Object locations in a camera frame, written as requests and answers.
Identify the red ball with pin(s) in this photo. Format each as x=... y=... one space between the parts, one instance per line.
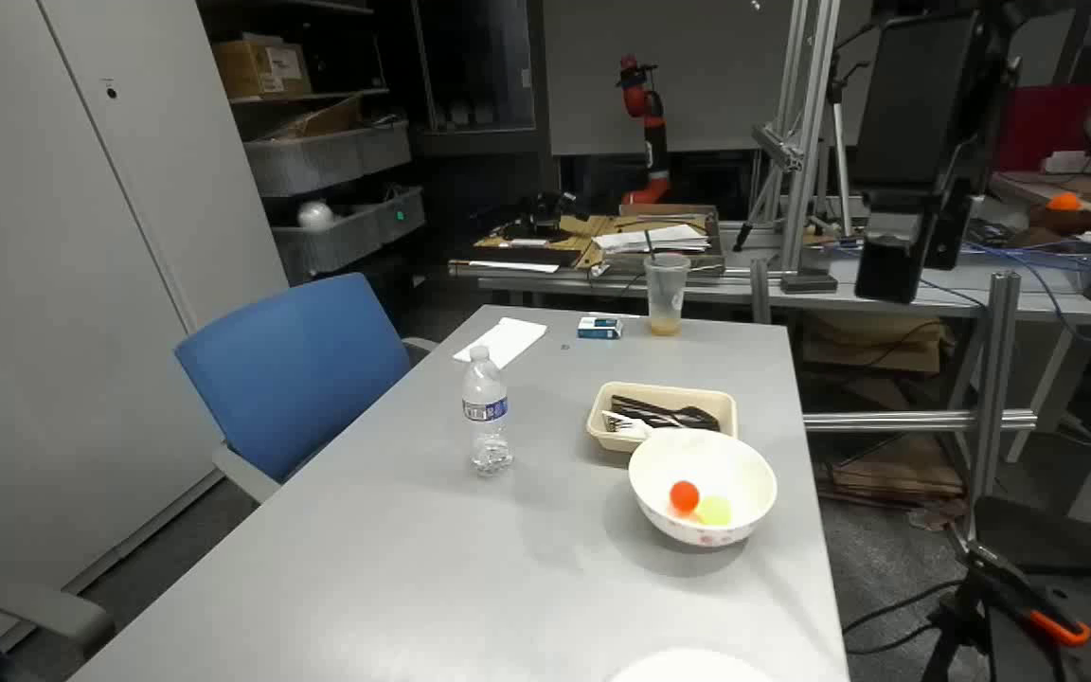
x=684 y=495

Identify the white bowl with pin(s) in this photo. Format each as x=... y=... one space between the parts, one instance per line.
x=735 y=477

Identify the white foam plate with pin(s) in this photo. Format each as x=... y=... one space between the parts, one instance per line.
x=689 y=669

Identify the white paper sheet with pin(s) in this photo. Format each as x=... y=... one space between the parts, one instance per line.
x=502 y=340

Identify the small blue white box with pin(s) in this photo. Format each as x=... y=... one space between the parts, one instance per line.
x=596 y=328

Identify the clear plastic water bottle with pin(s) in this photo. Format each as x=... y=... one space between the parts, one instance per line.
x=486 y=412

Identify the brown cardboard pieces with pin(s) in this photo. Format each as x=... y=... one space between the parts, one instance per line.
x=583 y=232

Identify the white plastic cutlery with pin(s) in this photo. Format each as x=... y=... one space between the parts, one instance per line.
x=627 y=425

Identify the clear plastic cup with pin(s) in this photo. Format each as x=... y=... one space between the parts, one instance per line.
x=663 y=299

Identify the black plastic cutlery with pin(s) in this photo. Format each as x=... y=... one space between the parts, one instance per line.
x=663 y=412

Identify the beige cutlery tray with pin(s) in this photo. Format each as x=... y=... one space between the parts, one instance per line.
x=727 y=412

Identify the grey storage bin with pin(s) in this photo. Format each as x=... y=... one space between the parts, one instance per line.
x=342 y=232
x=318 y=157

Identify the red and black figure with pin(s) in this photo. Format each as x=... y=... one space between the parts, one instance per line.
x=641 y=119

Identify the white round object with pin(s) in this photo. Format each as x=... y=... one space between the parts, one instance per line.
x=315 y=214

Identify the grey cluttered workbench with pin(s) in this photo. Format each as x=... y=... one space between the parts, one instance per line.
x=824 y=300

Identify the small black box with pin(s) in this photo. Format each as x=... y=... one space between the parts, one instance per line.
x=887 y=266

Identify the flat brown cardboard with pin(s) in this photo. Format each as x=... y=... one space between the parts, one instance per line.
x=893 y=479

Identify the cardboard box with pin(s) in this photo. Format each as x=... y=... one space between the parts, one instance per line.
x=262 y=63

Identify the black monitor on bench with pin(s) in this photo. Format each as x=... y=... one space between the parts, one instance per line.
x=911 y=102

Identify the grey metal cabinet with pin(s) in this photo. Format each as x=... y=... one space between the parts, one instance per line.
x=64 y=251

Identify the black tripod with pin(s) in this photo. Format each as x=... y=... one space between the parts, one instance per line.
x=949 y=640

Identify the red seat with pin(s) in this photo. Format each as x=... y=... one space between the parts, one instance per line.
x=1052 y=128

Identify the tall aluminium extrusion frame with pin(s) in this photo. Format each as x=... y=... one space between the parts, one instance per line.
x=812 y=128

